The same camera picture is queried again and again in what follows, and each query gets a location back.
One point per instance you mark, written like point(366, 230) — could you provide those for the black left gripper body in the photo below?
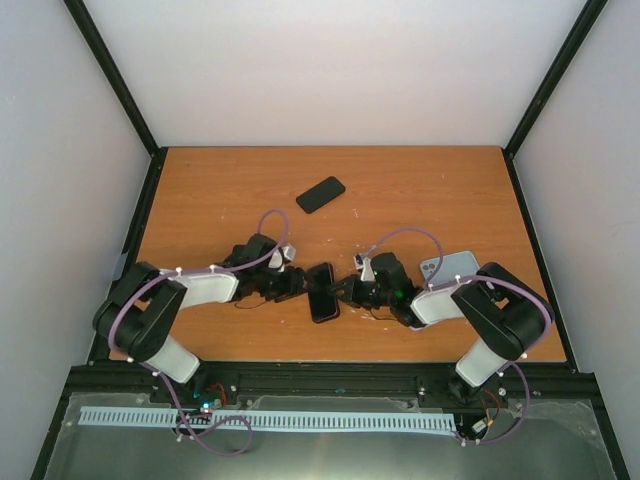
point(274, 287)

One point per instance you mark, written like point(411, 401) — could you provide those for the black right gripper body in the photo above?
point(369, 298)

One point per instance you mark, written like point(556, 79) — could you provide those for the black phone case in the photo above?
point(337, 300)

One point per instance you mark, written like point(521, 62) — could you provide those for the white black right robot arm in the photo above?
point(508, 316)

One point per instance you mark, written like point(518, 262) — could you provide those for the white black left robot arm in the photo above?
point(137, 317)

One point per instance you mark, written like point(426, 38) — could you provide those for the light blue phone case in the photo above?
point(461, 264)

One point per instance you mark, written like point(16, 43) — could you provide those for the black phone on table top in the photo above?
point(320, 194)

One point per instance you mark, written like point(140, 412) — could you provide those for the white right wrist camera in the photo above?
point(364, 268)

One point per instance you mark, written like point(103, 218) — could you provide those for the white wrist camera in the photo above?
point(364, 268)
point(283, 256)

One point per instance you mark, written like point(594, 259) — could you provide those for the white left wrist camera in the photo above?
point(283, 256)

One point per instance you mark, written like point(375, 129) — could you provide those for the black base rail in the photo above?
point(431, 385)

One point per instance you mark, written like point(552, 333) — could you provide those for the light blue cable duct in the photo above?
point(273, 421)

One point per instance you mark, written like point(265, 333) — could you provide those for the black left frame post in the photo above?
point(88, 29)

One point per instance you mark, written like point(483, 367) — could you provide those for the black frame post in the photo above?
point(88, 29)
point(572, 43)

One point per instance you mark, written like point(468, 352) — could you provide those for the black right frame post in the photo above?
point(572, 43)

